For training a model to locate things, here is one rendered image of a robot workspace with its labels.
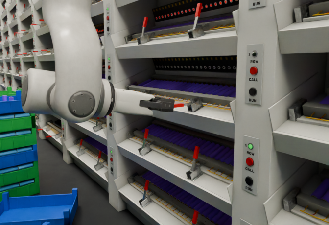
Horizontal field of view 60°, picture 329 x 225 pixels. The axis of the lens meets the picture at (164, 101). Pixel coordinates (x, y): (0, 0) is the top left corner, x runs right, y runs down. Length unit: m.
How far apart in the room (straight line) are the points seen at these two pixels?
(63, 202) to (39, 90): 0.89
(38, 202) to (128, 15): 0.87
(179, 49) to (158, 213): 0.57
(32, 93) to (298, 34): 0.48
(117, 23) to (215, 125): 0.62
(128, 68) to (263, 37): 0.68
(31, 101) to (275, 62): 0.46
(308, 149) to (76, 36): 0.45
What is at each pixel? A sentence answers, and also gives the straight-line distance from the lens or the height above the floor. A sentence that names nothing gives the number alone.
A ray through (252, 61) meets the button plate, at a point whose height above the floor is 0.62.
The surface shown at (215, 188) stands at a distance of 0.78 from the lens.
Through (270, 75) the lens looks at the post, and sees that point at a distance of 0.59.
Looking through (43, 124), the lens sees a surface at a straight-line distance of 2.52.
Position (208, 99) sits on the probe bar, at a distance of 0.77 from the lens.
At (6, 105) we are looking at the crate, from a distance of 1.41.
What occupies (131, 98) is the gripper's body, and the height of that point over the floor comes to 0.54.
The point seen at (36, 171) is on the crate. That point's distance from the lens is 1.51.
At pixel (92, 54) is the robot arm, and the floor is 0.63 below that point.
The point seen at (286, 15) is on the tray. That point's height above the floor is 0.71.
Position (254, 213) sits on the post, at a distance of 0.68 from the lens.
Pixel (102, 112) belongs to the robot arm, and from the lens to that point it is 0.60.
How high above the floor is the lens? 0.62
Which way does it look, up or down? 8 degrees down
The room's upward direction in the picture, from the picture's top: straight up
